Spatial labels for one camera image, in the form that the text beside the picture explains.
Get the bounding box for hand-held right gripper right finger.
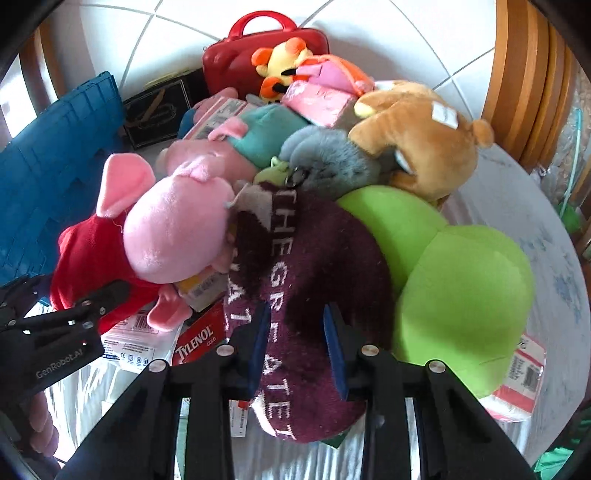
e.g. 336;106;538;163
322;304;541;480

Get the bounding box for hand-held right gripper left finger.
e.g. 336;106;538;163
56;302;273;480

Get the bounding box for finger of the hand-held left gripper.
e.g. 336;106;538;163
0;274;58;326
65;279;133;334

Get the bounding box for maroon knit hat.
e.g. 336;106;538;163
223;182;396;444

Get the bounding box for pink pig plush red clothes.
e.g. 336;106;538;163
50;153;237;333

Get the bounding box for blue plastic crate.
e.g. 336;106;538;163
0;71;128;306

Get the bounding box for green plush toy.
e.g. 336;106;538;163
337;185;536;400

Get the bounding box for person's left hand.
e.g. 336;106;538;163
18;388;63;468

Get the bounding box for white flat packet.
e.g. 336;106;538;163
99;314;184;376

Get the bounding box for red medicine box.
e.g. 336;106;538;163
172;300;232;368

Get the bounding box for small white labelled box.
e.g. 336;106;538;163
228;399;253;439

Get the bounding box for yellow box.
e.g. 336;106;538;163
175;270;230;313

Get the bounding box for black box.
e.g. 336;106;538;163
122;69;209;150

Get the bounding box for red white packet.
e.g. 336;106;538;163
489;332;548;424

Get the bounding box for grey plush toy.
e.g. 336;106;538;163
279;126;382;191

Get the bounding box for pink white carton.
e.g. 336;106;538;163
183;98;251;141

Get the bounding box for pink mouse plush teal ears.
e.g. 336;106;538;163
157;104;311;185

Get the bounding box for brown bear plush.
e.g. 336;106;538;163
348;80;495;206

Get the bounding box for striped light blue cloth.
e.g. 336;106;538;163
41;143;591;480

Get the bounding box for pink box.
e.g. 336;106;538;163
281;80;365;128

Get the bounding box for red hard case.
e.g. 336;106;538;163
202;12;331;100

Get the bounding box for pink orange plush purse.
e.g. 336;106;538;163
295;54;376;99

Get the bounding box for yellow plush orange cheeks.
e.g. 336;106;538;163
252;38;320;105

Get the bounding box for teal plastic tube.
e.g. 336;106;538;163
561;117;583;206

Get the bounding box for clear plastic bag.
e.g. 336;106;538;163
538;92;591;217

